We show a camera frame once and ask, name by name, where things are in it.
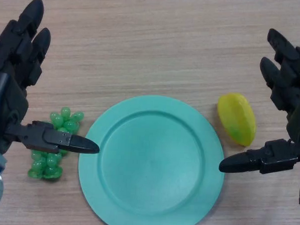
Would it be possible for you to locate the green round plate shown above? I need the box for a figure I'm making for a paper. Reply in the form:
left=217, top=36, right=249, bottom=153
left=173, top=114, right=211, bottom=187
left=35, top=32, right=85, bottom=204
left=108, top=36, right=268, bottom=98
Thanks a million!
left=75, top=91, right=228, bottom=225

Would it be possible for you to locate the yellow starfruit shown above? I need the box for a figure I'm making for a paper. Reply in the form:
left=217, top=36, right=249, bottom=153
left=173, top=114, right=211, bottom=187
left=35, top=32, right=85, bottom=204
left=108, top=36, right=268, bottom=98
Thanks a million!
left=215, top=92, right=258, bottom=147

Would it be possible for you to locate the green grape bunch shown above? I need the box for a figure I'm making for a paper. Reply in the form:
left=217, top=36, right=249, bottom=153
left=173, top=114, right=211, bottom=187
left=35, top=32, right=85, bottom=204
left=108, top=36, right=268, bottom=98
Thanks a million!
left=27, top=105, right=86, bottom=182

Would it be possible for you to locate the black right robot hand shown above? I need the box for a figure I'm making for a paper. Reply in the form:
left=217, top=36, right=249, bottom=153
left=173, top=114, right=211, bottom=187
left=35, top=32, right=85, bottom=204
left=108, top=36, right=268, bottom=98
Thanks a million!
left=218, top=26, right=300, bottom=177

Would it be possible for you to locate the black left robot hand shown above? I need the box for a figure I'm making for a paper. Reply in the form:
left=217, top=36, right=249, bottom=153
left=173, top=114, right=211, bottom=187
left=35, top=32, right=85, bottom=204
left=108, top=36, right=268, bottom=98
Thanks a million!
left=0, top=0, right=106, bottom=158

